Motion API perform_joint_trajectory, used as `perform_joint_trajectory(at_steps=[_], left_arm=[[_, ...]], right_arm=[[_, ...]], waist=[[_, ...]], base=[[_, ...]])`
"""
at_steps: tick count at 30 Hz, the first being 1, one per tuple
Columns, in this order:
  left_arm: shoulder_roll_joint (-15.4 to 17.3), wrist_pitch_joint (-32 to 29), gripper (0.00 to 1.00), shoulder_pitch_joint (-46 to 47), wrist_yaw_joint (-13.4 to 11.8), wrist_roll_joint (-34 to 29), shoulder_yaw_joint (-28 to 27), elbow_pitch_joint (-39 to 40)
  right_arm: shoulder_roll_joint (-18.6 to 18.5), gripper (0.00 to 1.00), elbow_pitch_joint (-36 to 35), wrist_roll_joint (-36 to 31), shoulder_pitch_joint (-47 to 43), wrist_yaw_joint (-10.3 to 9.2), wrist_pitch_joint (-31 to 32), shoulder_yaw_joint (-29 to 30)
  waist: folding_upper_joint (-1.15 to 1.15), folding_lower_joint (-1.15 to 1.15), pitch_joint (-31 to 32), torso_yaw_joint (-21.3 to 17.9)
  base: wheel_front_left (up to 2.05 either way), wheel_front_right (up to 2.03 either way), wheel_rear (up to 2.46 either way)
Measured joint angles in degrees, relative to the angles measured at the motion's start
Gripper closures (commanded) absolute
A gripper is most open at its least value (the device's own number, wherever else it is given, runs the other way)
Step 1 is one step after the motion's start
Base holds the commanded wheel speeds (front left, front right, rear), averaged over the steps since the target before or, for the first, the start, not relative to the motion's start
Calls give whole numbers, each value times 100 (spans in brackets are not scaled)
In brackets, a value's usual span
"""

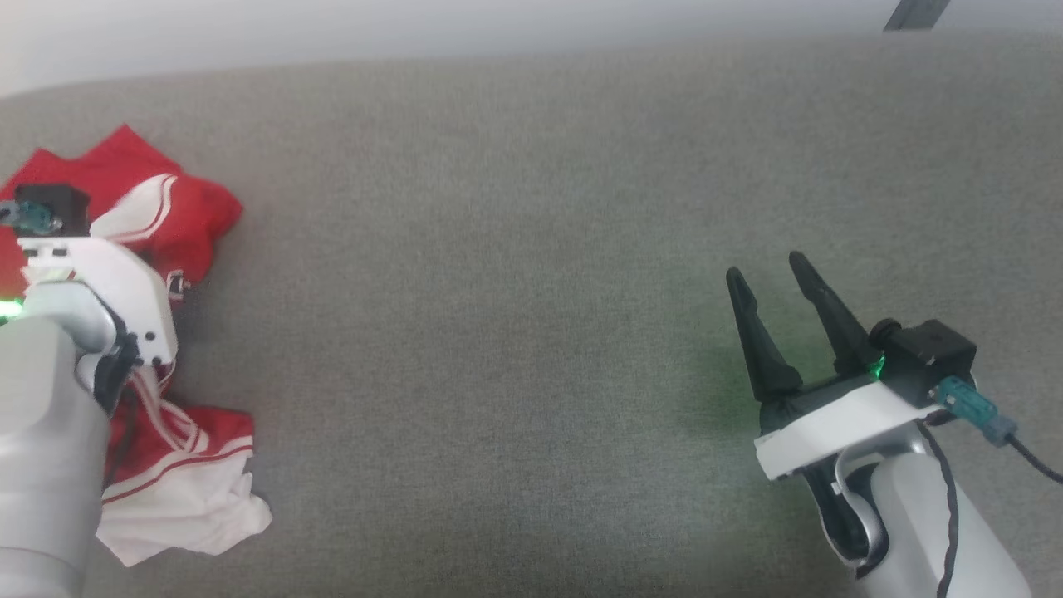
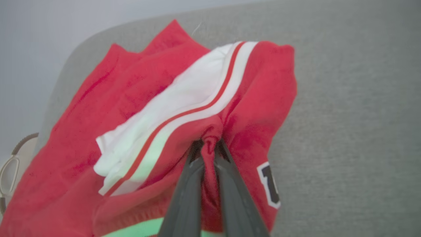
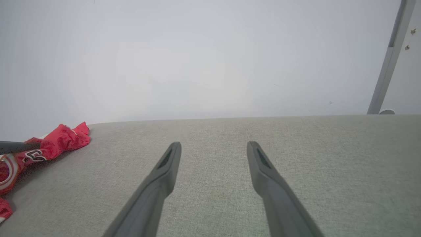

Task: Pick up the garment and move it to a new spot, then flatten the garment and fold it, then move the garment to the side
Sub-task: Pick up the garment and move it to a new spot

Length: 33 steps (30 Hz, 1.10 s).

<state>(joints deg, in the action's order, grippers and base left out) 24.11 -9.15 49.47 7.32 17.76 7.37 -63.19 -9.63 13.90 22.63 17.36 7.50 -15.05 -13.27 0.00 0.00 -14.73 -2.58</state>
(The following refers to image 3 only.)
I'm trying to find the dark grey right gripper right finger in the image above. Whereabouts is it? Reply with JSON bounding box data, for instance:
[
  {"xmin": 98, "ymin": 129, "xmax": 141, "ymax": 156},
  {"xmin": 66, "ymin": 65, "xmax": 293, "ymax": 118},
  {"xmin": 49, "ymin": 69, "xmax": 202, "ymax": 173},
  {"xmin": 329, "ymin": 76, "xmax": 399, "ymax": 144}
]
[{"xmin": 247, "ymin": 141, "xmax": 325, "ymax": 237}]

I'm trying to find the grey metal pole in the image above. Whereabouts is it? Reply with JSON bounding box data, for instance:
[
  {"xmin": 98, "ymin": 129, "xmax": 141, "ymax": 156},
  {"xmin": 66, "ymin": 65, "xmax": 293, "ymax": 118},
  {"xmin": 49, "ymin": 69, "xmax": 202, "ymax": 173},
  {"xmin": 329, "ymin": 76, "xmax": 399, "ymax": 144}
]
[{"xmin": 367, "ymin": 0, "xmax": 417, "ymax": 115}]

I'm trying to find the grey fabric sofa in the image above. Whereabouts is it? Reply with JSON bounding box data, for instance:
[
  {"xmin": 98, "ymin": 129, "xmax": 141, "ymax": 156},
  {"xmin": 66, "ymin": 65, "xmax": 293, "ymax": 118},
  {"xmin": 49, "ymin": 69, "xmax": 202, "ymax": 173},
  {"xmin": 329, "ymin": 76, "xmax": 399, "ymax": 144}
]
[{"xmin": 0, "ymin": 115, "xmax": 421, "ymax": 237}]

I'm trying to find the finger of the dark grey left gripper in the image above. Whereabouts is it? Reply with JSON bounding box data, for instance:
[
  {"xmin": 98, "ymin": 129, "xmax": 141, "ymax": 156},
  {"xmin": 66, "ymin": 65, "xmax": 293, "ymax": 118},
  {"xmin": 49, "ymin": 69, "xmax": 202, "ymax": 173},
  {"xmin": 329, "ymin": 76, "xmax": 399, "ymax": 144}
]
[{"xmin": 0, "ymin": 141, "xmax": 41, "ymax": 154}]

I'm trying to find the red basketball jersey number 23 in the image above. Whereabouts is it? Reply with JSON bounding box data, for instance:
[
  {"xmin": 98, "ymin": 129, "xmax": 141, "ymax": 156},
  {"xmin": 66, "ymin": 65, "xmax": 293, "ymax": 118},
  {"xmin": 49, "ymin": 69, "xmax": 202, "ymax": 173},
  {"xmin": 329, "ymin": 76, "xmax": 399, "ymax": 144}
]
[{"xmin": 0, "ymin": 121, "xmax": 91, "ymax": 224}]

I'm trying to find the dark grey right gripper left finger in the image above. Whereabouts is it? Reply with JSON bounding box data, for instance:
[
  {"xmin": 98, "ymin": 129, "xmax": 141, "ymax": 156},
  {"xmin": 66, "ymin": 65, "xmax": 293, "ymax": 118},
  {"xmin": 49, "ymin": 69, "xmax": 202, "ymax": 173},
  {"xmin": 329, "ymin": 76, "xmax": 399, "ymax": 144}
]
[{"xmin": 102, "ymin": 142, "xmax": 182, "ymax": 237}]

